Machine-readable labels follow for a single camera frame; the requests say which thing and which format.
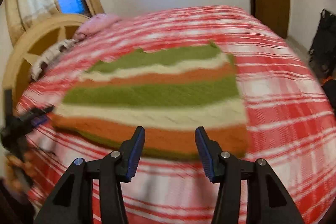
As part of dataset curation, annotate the green striped knit sweater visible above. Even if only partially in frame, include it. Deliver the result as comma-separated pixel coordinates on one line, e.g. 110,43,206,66
51,43,249,161

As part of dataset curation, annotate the red plaid bed cover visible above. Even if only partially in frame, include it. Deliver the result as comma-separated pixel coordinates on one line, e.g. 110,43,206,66
17,6,335,223

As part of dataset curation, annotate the white patterned pillow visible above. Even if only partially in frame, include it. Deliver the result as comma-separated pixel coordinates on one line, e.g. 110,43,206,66
30,39,78,81

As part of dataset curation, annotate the cream wooden headboard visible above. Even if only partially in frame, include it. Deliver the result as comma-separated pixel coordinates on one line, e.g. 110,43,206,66
2,14,89,107

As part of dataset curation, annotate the pink pillow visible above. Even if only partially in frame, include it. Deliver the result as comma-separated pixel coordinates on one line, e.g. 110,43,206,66
72,13,122,40

